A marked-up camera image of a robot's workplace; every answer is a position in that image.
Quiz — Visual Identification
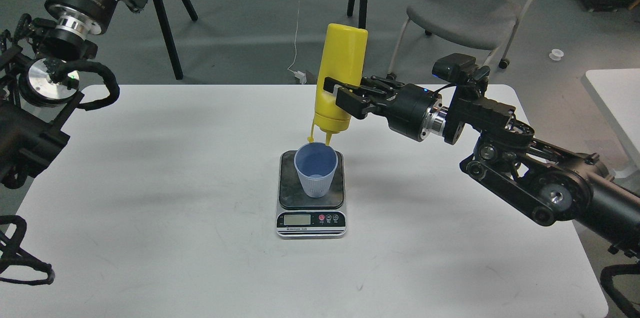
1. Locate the white side table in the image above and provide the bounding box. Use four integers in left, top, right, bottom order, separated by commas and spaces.
582, 69, 640, 178

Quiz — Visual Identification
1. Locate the digital kitchen scale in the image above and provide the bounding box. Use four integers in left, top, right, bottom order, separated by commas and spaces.
275, 151, 347, 239

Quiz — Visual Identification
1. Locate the grey office chair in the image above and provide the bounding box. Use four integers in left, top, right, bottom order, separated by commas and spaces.
387, 0, 533, 78

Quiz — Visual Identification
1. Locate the small white spool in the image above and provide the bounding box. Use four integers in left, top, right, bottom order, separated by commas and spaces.
548, 48, 565, 62

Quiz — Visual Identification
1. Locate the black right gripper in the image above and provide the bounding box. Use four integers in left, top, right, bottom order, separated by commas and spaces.
323, 76, 447, 142

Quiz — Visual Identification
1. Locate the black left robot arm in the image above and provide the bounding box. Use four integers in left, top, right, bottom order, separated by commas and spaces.
0, 0, 149, 189

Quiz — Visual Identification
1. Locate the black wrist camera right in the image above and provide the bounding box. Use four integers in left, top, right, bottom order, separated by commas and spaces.
432, 53, 490, 96

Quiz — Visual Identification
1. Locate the white cable with plug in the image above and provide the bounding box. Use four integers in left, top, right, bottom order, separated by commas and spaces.
287, 0, 321, 84

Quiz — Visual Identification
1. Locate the yellow squeeze bottle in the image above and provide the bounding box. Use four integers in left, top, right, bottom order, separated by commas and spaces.
307, 23, 369, 145

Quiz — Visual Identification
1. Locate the blue ribbed plastic cup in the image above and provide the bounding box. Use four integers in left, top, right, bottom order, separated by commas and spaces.
294, 142, 339, 198

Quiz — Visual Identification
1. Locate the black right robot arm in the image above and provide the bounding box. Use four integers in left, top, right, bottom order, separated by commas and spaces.
318, 65, 640, 258

